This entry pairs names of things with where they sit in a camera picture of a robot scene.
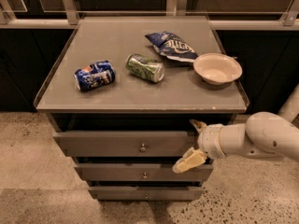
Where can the blue soda can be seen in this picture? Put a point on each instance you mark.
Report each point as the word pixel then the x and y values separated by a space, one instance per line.
pixel 95 75

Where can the grey middle drawer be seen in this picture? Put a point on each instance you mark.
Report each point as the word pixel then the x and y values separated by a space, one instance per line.
pixel 139 172

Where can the green soda can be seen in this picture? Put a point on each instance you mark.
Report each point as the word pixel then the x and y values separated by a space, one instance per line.
pixel 145 68

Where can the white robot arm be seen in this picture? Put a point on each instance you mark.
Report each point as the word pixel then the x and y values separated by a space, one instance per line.
pixel 264 136

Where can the grey drawer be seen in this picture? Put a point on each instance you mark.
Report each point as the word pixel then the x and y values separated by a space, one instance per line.
pixel 125 143
pixel 139 172
pixel 137 193

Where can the grey top drawer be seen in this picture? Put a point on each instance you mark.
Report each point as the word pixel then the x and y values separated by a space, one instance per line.
pixel 125 143

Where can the grey drawer cabinet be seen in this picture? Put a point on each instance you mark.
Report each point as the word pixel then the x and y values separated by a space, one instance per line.
pixel 131 103

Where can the grey bottom drawer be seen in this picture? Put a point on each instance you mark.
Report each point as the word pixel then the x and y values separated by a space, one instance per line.
pixel 137 193

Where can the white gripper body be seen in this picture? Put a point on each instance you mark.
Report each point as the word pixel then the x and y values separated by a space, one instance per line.
pixel 209 141

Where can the blue chip bag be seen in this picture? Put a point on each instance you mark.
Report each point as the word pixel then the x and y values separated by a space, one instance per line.
pixel 172 47

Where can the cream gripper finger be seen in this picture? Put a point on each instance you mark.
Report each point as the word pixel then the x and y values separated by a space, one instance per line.
pixel 191 158
pixel 198 125

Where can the white paper bowl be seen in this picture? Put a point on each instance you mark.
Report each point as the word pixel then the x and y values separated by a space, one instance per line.
pixel 217 69

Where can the metal glass railing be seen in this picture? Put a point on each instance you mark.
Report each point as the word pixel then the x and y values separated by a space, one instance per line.
pixel 221 14

